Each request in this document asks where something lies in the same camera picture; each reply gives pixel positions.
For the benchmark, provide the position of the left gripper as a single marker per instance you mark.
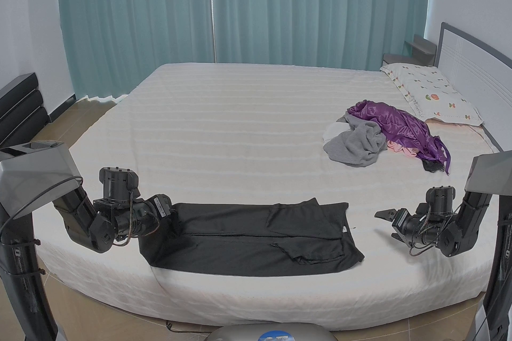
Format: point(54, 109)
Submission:
point(164, 207)

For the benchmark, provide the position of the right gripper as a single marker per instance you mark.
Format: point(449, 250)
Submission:
point(404, 225)

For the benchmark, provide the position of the black T-shirt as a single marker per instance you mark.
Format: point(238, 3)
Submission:
point(248, 243)

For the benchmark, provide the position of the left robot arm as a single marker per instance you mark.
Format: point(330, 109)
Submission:
point(40, 179)

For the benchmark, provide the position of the bed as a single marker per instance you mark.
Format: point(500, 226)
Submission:
point(240, 123)

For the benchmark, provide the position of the small black garment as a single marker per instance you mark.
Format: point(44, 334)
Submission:
point(432, 166)

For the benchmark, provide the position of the pink garment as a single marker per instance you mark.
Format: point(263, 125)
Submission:
point(400, 149)

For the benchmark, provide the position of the grey garment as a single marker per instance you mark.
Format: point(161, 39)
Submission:
point(356, 145)

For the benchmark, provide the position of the purple satin garment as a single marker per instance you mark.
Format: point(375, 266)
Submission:
point(404, 127)

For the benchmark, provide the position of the white garment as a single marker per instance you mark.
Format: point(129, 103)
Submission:
point(334, 131)

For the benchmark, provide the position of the white printed pillow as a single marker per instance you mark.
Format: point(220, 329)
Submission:
point(432, 93)

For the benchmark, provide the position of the black chest of drawers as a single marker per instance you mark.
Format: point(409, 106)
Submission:
point(20, 107)

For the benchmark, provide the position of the grey bedside table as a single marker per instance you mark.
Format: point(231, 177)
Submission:
point(420, 47)

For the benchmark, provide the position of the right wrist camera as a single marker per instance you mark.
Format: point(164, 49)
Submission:
point(422, 208)

